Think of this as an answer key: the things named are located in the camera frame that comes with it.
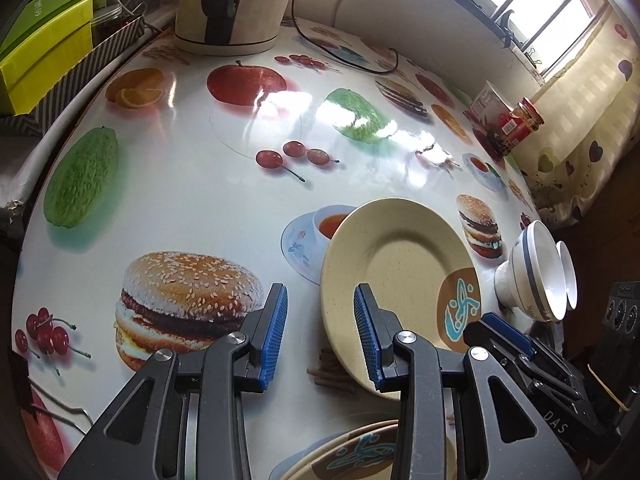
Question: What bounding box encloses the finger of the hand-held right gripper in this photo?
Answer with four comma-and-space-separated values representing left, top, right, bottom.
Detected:
482, 312, 556, 366
462, 322, 531, 376

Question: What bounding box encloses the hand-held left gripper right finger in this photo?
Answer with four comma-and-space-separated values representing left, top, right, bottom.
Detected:
353, 283, 583, 480

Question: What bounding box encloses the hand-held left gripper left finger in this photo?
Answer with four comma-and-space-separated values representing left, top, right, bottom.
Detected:
57, 282, 289, 480

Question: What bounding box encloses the white bowl blue rim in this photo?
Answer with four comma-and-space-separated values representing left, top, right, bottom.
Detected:
556, 241, 579, 311
495, 220, 566, 323

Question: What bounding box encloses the cream plate brown blue pattern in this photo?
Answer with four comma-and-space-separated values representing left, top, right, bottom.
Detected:
270, 412, 401, 480
320, 199, 482, 402
282, 425, 458, 480

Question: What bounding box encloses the black appliance with knobs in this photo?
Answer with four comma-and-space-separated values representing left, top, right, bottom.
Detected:
590, 282, 640, 441

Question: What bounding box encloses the brown wooden cabinet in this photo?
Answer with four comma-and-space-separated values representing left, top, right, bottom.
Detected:
550, 160, 640, 286

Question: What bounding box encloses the food printed tablecloth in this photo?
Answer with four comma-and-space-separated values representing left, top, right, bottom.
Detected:
10, 17, 566, 480

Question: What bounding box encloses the glass jar red label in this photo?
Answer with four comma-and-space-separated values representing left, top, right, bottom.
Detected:
492, 96, 546, 157

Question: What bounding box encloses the cream curtain heart print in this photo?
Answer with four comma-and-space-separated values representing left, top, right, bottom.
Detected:
507, 7, 640, 231

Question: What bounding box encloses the black binder clip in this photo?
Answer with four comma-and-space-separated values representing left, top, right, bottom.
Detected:
7, 352, 93, 426

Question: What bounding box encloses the dark bird figurine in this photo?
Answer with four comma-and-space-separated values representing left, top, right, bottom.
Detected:
497, 10, 521, 48

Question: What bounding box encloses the striped storage basket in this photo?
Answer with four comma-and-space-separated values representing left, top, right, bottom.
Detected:
0, 12, 148, 136

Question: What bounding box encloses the clear plastic container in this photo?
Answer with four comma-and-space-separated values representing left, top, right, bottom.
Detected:
90, 2, 146, 41

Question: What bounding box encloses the dark green box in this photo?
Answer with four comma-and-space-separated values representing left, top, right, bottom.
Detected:
0, 0, 96, 56

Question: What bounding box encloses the black kettle cable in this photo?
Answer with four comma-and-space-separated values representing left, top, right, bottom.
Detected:
290, 0, 401, 75

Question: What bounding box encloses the cream electric kettle black handle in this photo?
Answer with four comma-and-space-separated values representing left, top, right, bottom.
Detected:
173, 0, 306, 56

